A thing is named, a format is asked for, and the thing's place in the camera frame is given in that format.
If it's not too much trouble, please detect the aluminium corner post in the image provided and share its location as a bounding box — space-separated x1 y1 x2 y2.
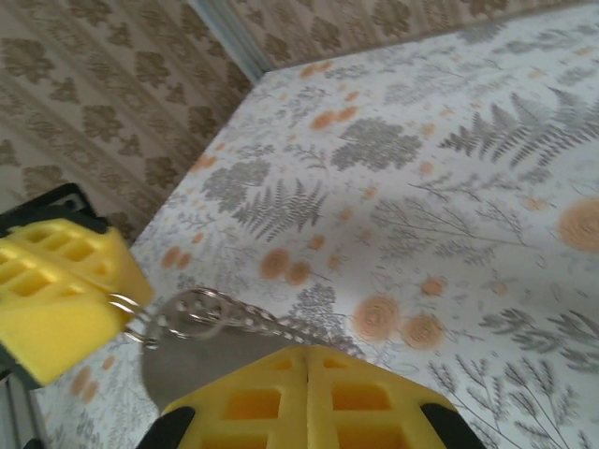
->
186 0 269 86

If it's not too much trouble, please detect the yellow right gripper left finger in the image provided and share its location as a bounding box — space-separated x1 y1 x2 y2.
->
153 344 310 449

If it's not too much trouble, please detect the brown strap keyring with chain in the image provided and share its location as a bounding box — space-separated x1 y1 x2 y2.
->
106 285 369 415

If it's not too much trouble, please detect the aluminium side rail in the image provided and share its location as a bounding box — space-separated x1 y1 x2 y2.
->
0 378 48 449

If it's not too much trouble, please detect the floral patterned table cover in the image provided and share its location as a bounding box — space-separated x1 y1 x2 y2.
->
27 0 599 449

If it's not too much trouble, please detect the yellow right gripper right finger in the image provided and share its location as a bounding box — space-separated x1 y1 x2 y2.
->
306 345 486 449

